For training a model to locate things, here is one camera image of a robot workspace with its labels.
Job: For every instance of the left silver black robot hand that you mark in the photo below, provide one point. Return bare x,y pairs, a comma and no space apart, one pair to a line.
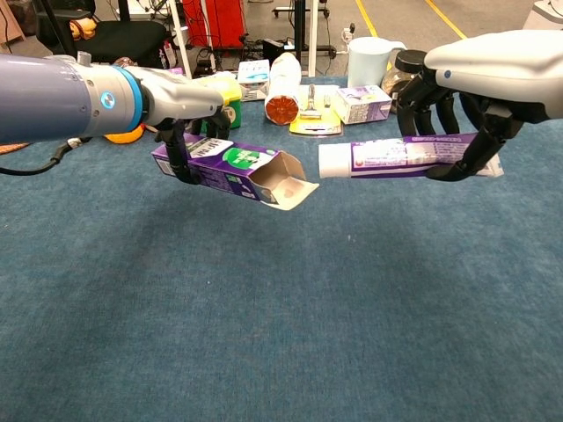
180,99

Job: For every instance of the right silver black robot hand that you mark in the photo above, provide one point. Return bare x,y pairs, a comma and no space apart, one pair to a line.
506,74

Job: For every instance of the purple toothpaste box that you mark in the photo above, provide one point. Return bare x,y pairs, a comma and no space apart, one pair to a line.
228,167

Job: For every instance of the purple white toothpaste tube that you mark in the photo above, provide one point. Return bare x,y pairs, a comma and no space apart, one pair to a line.
382,156

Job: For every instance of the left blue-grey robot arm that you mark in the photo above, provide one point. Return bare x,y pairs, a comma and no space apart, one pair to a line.
53,96

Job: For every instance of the small purple white carton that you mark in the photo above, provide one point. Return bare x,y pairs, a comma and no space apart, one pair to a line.
177,70

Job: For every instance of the black power adapter box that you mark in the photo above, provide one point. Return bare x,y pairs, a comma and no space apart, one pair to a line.
275,46

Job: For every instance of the green container yellow lid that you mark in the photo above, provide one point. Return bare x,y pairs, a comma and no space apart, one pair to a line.
231,92

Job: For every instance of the yellow tape measure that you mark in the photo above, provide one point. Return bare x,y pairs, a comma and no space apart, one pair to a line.
125,137

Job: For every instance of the brown sauce bottle yellow cap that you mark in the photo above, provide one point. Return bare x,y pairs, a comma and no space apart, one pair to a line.
124,61

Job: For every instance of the white machine housing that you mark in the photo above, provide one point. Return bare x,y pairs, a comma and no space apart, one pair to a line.
547,13

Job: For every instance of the white blue milk carton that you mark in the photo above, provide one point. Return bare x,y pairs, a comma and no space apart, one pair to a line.
253,74

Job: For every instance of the black office chair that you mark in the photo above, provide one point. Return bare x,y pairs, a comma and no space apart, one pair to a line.
123,39

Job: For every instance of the red cabinet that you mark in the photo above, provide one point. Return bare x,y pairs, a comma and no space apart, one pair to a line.
220,22

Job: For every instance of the glass jar black lid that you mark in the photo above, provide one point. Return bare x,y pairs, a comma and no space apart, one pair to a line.
407,61

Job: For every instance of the white milk tea bottle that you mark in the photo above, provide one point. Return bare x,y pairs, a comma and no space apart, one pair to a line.
283,83

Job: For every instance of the brown yellow plush toy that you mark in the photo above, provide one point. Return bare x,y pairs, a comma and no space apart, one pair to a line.
83,28

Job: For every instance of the razor on yellow card pack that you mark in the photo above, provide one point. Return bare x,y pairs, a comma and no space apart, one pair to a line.
314,125

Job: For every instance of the light blue plastic mug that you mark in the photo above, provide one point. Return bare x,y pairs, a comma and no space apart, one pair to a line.
367,61

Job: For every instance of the purple white drink carton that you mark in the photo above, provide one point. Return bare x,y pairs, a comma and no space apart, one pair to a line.
363,105

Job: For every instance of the white power strip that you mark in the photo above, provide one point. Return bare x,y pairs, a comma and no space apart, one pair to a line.
348,33

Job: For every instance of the tan wooden board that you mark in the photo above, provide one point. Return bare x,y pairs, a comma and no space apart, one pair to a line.
13,26

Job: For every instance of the blue carpet table mat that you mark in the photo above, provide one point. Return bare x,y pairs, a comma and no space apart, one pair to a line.
281,307

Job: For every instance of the white slanted frame leg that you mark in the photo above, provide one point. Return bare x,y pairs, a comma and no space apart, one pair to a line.
181,39

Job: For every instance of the white upright post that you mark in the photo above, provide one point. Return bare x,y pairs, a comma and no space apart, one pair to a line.
312,35

